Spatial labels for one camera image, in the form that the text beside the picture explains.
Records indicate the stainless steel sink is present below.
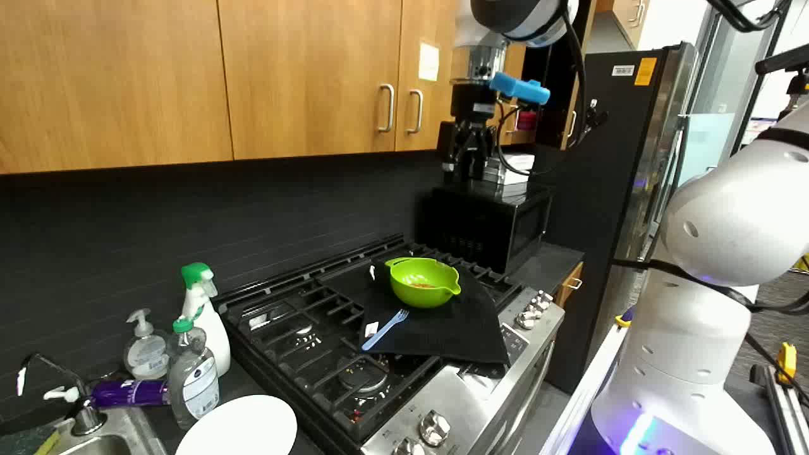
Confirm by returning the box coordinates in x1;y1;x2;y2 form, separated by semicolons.
33;408;167;455

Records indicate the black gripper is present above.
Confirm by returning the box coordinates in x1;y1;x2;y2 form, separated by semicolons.
438;79;507;181

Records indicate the silver cabinet door handle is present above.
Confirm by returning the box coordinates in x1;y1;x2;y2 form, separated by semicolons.
375;82;396;137
404;87;426;139

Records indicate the black gas stove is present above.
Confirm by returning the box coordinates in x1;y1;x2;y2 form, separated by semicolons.
220;237;565;455

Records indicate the light green bowl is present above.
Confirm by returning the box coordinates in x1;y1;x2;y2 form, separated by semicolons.
383;256;466;312

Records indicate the yellow clamp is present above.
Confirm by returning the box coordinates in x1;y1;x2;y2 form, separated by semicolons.
774;342;798;390

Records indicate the white round plate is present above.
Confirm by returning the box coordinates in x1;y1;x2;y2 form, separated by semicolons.
172;393;301;455

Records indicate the clear pump soap dispenser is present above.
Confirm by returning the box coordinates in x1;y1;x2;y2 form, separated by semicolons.
124;308;175;381

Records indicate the black ribbed cloth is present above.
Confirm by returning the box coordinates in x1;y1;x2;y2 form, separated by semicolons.
357;256;512;370

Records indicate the black kitchen faucet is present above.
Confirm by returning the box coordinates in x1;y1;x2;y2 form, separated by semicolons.
0;351;109;441

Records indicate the white green spray bottle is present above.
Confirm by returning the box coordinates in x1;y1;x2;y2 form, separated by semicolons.
177;261;234;379

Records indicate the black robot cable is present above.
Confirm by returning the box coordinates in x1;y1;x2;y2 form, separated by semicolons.
610;256;809;318

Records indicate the green cap dish soap bottle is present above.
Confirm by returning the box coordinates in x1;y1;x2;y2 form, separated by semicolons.
163;317;224;430

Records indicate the yellow fridge label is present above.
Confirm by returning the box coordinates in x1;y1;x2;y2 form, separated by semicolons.
631;55;659;88

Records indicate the yellow sticky note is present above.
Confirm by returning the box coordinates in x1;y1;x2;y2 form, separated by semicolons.
418;44;442;84

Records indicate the wooden cabinet door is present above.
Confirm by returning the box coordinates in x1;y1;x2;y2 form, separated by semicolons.
393;0;463;155
0;0;234;178
214;0;404;165

